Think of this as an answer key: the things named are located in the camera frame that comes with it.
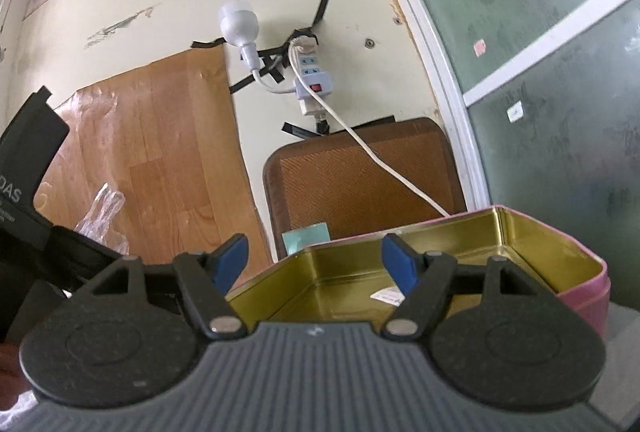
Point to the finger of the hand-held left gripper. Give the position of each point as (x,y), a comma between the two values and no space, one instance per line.
(80,252)

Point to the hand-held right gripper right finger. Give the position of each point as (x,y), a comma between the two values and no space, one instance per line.
(400,264)

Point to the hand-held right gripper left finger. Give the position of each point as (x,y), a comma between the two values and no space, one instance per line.
(231,262)

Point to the pink tin box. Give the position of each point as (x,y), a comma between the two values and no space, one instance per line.
(500,232)

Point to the white paper label card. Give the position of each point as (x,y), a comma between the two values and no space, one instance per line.
(387,296)

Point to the clear plastic bag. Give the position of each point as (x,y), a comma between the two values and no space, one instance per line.
(102,212)

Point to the wood-pattern vinyl sheet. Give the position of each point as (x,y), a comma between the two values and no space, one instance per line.
(175,136)

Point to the black tape strip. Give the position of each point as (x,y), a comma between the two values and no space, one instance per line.
(321,6)
(245,84)
(295,129)
(207,43)

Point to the white sticker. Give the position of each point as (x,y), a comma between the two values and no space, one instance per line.
(515,111)

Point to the frosted glass door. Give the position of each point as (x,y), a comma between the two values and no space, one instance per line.
(550,136)

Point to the white power strip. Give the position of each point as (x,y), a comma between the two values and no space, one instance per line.
(309,64)

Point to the pink sticker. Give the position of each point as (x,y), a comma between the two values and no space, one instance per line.
(480,47)

